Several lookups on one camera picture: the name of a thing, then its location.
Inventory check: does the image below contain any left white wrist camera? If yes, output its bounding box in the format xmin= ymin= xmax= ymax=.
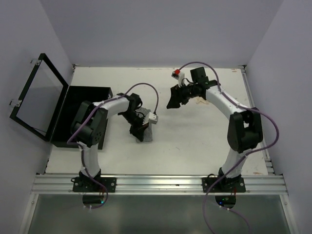
xmin=144 ymin=112 xmax=158 ymax=124

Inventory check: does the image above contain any grey striped underwear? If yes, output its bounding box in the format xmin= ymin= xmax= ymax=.
xmin=136 ymin=107 xmax=153 ymax=143

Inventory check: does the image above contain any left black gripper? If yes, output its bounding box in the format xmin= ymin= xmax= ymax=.
xmin=121 ymin=111 xmax=149 ymax=141

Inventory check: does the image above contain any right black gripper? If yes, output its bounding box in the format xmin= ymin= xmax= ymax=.
xmin=166 ymin=81 xmax=197 ymax=108

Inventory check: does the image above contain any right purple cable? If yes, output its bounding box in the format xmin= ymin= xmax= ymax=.
xmin=179 ymin=61 xmax=280 ymax=234

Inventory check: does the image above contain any aluminium rail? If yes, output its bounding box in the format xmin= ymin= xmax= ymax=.
xmin=31 ymin=174 xmax=288 ymax=195
xmin=240 ymin=67 xmax=274 ymax=174

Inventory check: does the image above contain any aluminium right side rail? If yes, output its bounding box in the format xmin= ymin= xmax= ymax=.
xmin=240 ymin=67 xmax=274 ymax=174

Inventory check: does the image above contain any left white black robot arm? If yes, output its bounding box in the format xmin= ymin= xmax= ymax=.
xmin=67 ymin=94 xmax=150 ymax=193

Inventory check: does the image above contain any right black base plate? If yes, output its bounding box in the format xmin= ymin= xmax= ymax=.
xmin=202 ymin=177 xmax=246 ymax=193

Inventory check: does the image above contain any black open storage case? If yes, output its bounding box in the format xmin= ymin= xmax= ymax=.
xmin=10 ymin=53 xmax=113 ymax=148

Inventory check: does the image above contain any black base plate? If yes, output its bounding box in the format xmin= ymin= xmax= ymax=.
xmin=71 ymin=176 xmax=117 ymax=193
xmin=202 ymin=177 xmax=246 ymax=193

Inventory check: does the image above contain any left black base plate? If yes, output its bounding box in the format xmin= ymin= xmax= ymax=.
xmin=71 ymin=176 xmax=117 ymax=193

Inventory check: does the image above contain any aluminium front rail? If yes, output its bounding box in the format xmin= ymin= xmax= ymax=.
xmin=31 ymin=174 xmax=288 ymax=195

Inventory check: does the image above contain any grey and cream sock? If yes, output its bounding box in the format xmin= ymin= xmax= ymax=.
xmin=195 ymin=97 xmax=210 ymax=105

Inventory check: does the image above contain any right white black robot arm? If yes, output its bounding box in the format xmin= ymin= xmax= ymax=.
xmin=166 ymin=67 xmax=263 ymax=193

